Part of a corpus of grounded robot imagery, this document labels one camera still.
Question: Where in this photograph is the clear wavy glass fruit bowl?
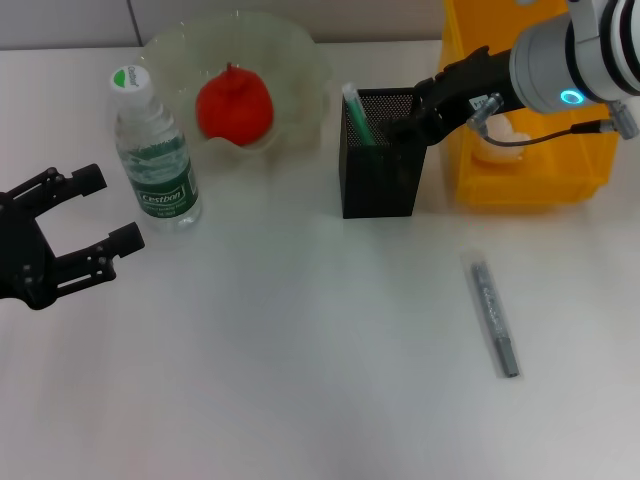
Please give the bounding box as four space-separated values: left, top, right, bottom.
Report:
139 10 334 172

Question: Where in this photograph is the black mesh pen holder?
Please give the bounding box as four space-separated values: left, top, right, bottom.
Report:
339 87 430 220

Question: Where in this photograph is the grey pen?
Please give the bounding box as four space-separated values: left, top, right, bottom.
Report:
459 249 521 380

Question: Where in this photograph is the yellow plastic bin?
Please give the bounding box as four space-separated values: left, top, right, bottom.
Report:
439 0 626 207

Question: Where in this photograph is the red orange fruit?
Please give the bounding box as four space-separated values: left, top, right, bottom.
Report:
194 62 275 147

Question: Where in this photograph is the white paper ball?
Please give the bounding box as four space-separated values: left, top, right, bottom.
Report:
472 113 531 165

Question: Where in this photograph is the mint green pen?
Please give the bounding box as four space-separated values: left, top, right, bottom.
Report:
342 82 377 147

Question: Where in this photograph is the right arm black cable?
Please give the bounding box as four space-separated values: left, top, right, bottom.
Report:
467 92 640 150

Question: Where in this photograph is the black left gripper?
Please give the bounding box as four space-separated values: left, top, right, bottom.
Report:
0 163 146 311

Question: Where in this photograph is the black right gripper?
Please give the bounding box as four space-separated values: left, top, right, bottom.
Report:
382 45 525 148

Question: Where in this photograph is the clear green-label water bottle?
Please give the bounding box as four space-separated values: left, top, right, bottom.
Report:
108 63 204 234

